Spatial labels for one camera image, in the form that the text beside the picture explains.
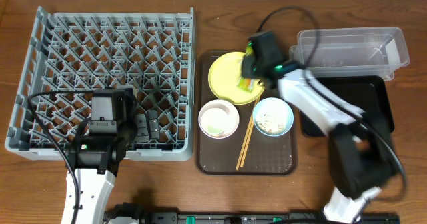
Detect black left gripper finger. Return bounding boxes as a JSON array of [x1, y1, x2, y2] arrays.
[[135, 114, 149, 143], [147, 110, 160, 139]]

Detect orange green snack wrapper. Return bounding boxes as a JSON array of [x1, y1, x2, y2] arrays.
[[237, 77, 258, 92]]

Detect light blue bowl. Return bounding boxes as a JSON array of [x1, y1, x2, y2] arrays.
[[252, 97, 294, 137]]

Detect pink bowl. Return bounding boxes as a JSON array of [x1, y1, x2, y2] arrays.
[[198, 99, 240, 139]]

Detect translucent white cup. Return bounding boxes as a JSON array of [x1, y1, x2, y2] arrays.
[[201, 108, 228, 136]]

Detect rice and peanut scraps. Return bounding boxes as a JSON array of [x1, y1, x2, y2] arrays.
[[256, 114, 286, 135]]

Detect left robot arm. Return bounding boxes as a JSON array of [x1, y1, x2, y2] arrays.
[[61, 85, 160, 223]]

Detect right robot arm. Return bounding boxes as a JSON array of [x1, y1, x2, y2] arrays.
[[242, 31, 404, 223]]

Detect grey plastic dishwasher rack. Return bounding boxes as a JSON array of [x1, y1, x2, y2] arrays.
[[5, 8, 196, 161]]

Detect black waste tray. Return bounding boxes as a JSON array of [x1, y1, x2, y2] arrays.
[[318, 75, 395, 133]]

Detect yellow round plate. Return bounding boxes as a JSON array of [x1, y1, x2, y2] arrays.
[[208, 52, 264, 105]]

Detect wooden chopstick left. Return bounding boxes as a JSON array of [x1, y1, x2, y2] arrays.
[[235, 97, 260, 171]]

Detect wooden chopstick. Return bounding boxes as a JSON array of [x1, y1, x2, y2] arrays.
[[235, 97, 260, 171], [239, 95, 262, 169]]

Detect brown serving tray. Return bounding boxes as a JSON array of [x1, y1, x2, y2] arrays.
[[195, 51, 298, 175]]

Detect wooden chopstick right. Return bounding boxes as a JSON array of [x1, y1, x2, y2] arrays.
[[239, 95, 262, 169]]

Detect clear plastic bin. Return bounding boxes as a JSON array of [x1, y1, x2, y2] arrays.
[[309, 27, 410, 81]]

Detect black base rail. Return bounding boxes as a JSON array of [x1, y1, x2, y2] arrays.
[[103, 202, 401, 224]]

